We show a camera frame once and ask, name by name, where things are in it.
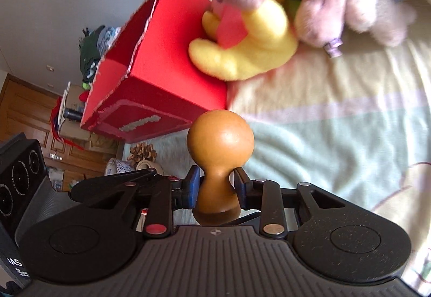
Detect red ribbon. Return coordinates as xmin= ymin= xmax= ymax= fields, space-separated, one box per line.
xmin=50 ymin=98 xmax=89 ymax=151

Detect pile of clothes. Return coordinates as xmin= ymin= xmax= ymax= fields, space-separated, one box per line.
xmin=79 ymin=25 xmax=122 ymax=83

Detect red cardboard box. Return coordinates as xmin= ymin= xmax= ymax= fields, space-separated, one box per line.
xmin=80 ymin=0 xmax=230 ymax=143

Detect cream rounded object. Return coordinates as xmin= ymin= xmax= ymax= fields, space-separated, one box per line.
xmin=135 ymin=160 xmax=164 ymax=177

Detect brown wooden gourd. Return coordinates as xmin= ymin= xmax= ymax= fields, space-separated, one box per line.
xmin=187 ymin=109 xmax=255 ymax=226

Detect wooden door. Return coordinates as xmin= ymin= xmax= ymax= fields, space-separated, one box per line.
xmin=0 ymin=73 xmax=125 ymax=193

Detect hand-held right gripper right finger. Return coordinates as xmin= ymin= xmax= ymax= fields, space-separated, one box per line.
xmin=233 ymin=167 xmax=347 ymax=240

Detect brown cardboard boxes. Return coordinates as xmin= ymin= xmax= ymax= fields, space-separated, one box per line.
xmin=59 ymin=82 xmax=119 ymax=153

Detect yellow plush toy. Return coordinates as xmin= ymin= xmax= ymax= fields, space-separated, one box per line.
xmin=188 ymin=0 xmax=300 ymax=82

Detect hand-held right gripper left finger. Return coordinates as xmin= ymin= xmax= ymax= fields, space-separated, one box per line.
xmin=69 ymin=165 xmax=201 ymax=240

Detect brown pine cone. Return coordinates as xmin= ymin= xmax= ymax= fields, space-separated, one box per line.
xmin=127 ymin=142 xmax=158 ymax=165

